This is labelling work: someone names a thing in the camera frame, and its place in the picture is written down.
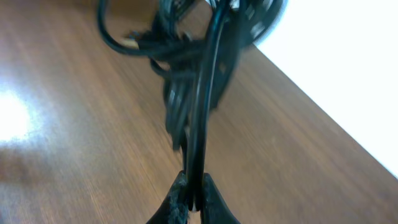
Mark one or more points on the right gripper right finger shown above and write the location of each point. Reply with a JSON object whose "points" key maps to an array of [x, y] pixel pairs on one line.
{"points": [[214, 209]]}

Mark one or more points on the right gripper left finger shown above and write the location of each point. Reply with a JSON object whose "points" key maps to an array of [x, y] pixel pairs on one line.
{"points": [[173, 209]]}

